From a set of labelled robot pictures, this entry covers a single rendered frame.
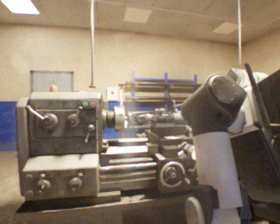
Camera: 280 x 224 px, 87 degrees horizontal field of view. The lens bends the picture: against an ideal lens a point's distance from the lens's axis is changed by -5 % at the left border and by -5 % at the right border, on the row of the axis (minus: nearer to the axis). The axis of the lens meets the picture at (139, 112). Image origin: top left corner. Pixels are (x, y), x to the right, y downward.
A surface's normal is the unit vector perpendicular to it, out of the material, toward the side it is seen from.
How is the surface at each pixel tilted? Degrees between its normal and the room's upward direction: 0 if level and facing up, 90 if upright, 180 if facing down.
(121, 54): 90
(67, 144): 90
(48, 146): 90
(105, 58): 90
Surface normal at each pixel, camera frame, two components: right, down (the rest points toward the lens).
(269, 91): -0.98, -0.05
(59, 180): 0.21, 0.04
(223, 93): 0.18, -0.37
